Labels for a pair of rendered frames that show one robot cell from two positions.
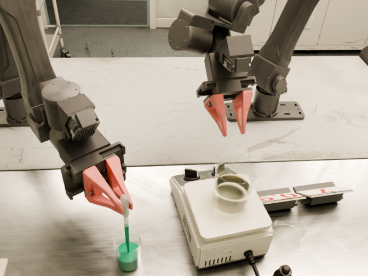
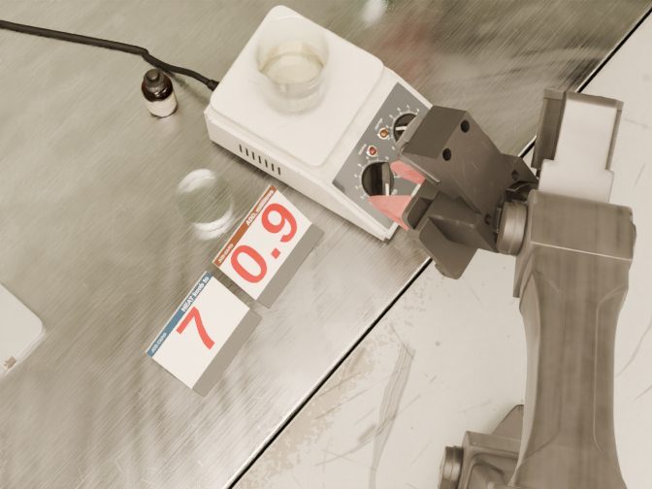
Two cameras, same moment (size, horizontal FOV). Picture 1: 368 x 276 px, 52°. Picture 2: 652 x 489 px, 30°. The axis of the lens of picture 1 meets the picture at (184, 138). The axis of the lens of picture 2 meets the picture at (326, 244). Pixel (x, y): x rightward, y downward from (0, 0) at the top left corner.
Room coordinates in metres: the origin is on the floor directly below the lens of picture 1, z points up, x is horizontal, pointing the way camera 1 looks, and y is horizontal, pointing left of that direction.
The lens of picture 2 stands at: (0.76, -0.35, 1.99)
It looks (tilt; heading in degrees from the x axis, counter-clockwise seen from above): 74 degrees down; 138
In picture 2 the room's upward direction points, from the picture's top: 1 degrees clockwise
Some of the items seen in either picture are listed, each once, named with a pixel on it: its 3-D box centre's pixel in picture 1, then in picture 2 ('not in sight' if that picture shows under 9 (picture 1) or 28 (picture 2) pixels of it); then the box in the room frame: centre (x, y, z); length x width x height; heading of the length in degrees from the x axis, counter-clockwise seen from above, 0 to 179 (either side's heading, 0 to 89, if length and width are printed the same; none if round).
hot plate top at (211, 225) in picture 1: (225, 204); (297, 85); (0.41, -0.08, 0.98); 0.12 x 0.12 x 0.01; 17
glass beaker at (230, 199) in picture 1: (234, 187); (289, 71); (0.41, -0.08, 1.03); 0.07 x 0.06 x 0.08; 67
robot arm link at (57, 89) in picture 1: (59, 109); not in sight; (0.51, 0.21, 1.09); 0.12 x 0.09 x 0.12; 40
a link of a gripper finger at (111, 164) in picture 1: (107, 190); not in sight; (0.37, 0.11, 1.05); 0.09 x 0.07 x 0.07; 40
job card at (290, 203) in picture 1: (275, 195); (269, 246); (0.50, -0.18, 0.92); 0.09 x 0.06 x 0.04; 104
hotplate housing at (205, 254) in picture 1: (218, 209); (321, 117); (0.44, -0.07, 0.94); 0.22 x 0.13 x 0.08; 17
